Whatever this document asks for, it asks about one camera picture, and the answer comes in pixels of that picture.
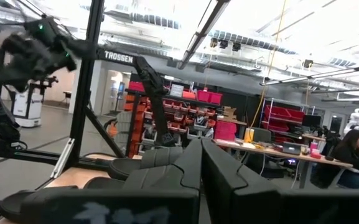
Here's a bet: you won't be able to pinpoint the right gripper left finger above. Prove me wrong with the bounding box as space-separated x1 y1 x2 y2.
146 139 203 212

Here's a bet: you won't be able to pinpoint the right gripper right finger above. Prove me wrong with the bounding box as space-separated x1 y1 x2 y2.
200 138 281 224

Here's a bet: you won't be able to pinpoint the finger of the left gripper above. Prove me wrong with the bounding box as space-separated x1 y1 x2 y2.
1 32 35 60
0 58 76 93

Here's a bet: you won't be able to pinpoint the black rubber slide sandal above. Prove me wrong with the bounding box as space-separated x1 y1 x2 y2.
0 185 81 223
108 146 184 181
83 164 183 191

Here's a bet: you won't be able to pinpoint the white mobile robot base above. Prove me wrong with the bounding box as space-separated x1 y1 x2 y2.
11 90 44 128

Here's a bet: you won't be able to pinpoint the pink storage bins stack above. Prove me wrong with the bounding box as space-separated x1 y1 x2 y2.
213 120 238 141

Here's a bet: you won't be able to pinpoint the yellow container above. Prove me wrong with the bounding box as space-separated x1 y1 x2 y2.
243 127 255 144

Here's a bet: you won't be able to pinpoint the rack with orange bins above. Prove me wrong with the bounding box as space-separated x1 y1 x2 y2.
124 79 223 156

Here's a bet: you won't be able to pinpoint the long wooden work table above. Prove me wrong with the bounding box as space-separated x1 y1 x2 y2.
213 138 359 190

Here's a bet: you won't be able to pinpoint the red storage bins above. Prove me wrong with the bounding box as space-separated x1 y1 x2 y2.
197 89 223 105

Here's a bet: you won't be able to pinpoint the grey laptop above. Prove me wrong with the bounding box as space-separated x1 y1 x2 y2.
281 141 303 156

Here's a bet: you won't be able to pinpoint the rack with red bins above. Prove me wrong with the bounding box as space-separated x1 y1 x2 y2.
259 98 316 141

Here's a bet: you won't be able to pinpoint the black linear ceiling lamp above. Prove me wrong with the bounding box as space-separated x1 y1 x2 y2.
177 0 231 70

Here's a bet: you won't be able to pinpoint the person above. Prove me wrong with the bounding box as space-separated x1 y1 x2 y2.
309 129 359 190

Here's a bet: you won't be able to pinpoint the white humanoid robot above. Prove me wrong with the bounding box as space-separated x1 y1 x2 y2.
343 108 359 136

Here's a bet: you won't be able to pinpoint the black aluminium table frame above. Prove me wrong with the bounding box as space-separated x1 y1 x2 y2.
0 0 127 172

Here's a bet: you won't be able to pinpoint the yellow hanging cable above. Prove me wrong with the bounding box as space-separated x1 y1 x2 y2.
249 0 288 130

